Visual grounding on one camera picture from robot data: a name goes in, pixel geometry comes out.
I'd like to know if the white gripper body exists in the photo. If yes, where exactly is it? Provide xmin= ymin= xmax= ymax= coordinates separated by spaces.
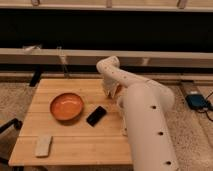
xmin=102 ymin=78 xmax=122 ymax=98

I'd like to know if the clear pepper shaker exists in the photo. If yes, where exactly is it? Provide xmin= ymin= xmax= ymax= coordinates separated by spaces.
xmin=120 ymin=101 xmax=128 ymax=136

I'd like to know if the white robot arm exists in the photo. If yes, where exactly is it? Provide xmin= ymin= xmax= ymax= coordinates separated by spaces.
xmin=96 ymin=56 xmax=180 ymax=171

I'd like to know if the black phone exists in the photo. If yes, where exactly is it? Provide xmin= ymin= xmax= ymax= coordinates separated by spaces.
xmin=86 ymin=106 xmax=107 ymax=126

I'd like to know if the orange bowl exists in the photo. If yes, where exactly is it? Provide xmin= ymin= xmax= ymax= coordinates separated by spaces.
xmin=50 ymin=93 xmax=84 ymax=121

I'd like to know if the blue device on floor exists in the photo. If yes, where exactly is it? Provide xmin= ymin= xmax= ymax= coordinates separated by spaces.
xmin=186 ymin=94 xmax=208 ymax=110

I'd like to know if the black chair base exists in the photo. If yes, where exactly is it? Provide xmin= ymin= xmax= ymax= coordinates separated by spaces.
xmin=0 ymin=118 xmax=23 ymax=165

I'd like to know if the black cable on floor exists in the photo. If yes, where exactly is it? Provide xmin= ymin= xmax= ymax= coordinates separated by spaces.
xmin=196 ymin=91 xmax=213 ymax=123

